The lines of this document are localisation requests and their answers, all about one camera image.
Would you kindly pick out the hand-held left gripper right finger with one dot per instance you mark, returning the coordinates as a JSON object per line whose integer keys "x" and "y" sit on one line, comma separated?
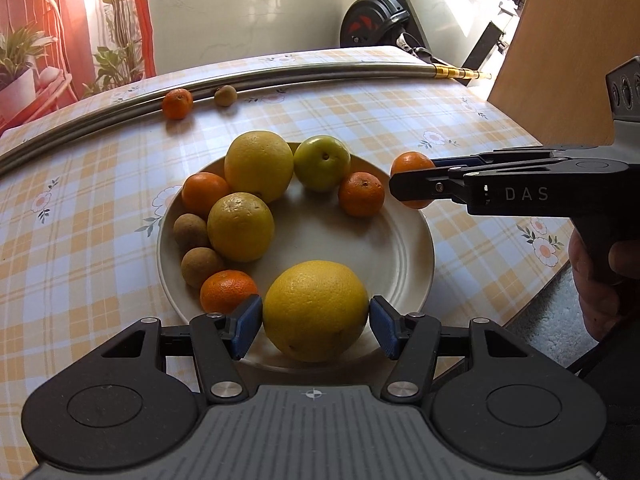
{"x": 384, "y": 327}

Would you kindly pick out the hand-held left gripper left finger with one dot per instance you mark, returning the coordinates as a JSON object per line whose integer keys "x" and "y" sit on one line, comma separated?
{"x": 247, "y": 325}

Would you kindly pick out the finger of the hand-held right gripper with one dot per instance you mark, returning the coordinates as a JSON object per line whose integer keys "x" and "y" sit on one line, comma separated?
{"x": 420, "y": 185}
{"x": 465, "y": 160}

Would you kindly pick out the orange tangerine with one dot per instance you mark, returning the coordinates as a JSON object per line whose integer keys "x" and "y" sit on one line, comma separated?
{"x": 205, "y": 194}
{"x": 177, "y": 103}
{"x": 410, "y": 164}
{"x": 229, "y": 290}
{"x": 361, "y": 194}

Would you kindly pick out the yellow lemon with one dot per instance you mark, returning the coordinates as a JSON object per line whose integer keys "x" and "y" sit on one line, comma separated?
{"x": 315, "y": 310}
{"x": 258, "y": 166}
{"x": 241, "y": 226}

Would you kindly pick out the small brown kiwi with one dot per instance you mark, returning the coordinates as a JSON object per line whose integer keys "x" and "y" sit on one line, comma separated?
{"x": 225, "y": 95}
{"x": 201, "y": 266}
{"x": 191, "y": 231}

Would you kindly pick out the beige round plate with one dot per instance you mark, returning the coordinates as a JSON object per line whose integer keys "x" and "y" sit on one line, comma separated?
{"x": 325, "y": 240}

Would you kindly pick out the person's right hand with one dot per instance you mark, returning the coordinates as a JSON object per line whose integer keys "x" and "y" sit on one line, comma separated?
{"x": 585, "y": 290}

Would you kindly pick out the brown wooden board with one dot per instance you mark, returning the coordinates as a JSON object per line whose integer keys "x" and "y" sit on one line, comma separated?
{"x": 565, "y": 35}

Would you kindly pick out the stainless steel pole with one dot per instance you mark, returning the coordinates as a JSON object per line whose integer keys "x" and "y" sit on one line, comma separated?
{"x": 300, "y": 78}
{"x": 300, "y": 67}

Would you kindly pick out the black exercise bike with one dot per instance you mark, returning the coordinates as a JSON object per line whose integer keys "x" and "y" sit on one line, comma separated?
{"x": 370, "y": 20}

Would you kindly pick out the checked floral tablecloth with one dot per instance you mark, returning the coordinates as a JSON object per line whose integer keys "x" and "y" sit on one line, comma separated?
{"x": 75, "y": 260}

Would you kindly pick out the person's dark clothing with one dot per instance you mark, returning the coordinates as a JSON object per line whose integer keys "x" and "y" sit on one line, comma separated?
{"x": 620, "y": 400}

